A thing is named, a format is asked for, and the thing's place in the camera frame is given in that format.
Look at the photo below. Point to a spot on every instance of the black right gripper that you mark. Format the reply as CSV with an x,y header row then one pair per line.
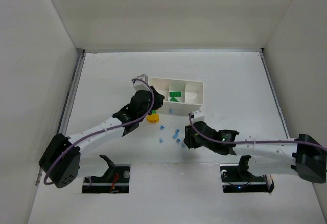
x,y
190,136

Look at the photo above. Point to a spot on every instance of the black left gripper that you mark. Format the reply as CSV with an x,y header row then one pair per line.
x,y
156,99

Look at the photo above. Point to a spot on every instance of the green long lego piece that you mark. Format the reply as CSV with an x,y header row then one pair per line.
x,y
173,99

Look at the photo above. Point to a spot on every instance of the green lego brick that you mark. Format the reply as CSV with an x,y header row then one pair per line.
x,y
177,94

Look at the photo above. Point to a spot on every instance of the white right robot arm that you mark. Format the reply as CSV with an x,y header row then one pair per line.
x,y
302,156

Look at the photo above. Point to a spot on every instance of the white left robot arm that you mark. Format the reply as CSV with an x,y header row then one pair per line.
x,y
64,158

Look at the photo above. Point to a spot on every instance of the small blue lego pair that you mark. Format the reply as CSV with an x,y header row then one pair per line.
x,y
176,134

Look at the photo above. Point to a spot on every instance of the yellow rounded lego brick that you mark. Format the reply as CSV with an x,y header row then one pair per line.
x,y
153,118

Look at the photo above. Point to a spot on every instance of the white three-compartment container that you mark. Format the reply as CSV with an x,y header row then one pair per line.
x,y
192,95

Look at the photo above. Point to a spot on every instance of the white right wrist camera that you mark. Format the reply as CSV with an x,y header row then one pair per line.
x,y
197,116

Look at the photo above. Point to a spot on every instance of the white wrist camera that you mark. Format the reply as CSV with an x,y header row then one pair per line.
x,y
197,116
141,80

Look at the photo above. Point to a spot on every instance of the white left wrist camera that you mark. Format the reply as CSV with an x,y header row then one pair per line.
x,y
141,80

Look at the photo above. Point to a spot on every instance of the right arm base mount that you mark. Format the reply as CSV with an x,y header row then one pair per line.
x,y
237,179

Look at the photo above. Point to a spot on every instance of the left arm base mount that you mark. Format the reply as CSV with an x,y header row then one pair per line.
x,y
114,180

